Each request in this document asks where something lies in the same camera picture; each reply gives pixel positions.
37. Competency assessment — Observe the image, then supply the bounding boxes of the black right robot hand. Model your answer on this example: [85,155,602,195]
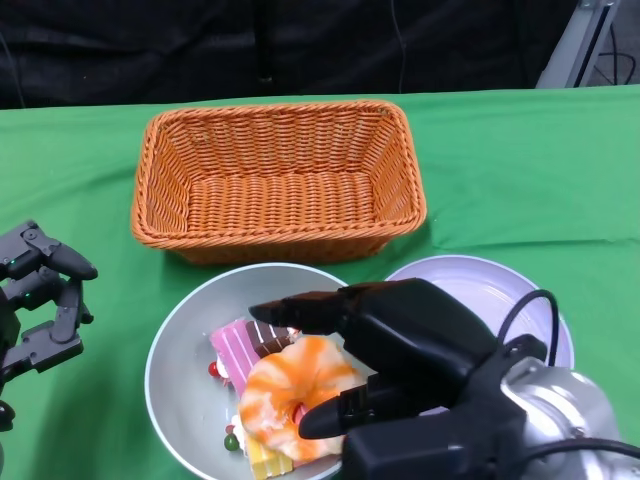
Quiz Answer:
[248,278,501,441]

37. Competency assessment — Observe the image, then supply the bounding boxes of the magenta pink cake slice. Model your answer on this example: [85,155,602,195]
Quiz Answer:
[208,319,261,397]

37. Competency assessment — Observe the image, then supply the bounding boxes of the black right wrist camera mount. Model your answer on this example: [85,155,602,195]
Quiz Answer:
[342,334,549,480]

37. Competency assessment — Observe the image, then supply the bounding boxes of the lilac round plate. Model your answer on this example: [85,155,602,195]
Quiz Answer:
[383,254,576,372]

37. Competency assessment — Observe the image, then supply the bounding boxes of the orange wicker basket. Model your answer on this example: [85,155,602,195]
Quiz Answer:
[130,99,428,265]

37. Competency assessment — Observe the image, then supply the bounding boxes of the green tablecloth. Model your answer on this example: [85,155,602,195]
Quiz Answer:
[0,84,640,480]

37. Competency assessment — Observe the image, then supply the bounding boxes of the salmon pink cake slice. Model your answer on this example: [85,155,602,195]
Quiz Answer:
[292,452,344,470]

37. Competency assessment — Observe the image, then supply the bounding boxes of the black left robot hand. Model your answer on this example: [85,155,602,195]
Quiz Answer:
[0,219,99,432]

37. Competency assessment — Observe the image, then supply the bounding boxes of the black backdrop curtain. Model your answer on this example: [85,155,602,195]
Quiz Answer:
[0,0,576,110]

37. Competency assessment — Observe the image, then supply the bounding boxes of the grey-green bowl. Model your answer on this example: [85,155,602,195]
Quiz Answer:
[143,263,384,480]

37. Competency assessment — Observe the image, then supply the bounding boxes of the black floor cables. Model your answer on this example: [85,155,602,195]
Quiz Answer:
[594,9,640,86]

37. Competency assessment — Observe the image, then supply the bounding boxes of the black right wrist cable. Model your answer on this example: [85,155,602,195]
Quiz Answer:
[497,288,640,480]

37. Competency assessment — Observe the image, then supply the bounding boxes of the grey metal stand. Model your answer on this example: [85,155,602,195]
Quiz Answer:
[537,0,626,90]

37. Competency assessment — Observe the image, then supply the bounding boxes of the brown chocolate cake slice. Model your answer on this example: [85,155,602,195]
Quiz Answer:
[244,319,301,359]

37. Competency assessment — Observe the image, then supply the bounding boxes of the thin hanging black cable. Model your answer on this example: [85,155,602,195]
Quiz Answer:
[389,0,409,95]

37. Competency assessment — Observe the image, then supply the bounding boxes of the orange striped bread ring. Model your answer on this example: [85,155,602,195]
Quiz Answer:
[238,335,374,460]

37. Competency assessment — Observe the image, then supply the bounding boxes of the yellow cake slice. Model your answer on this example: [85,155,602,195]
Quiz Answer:
[223,424,297,480]

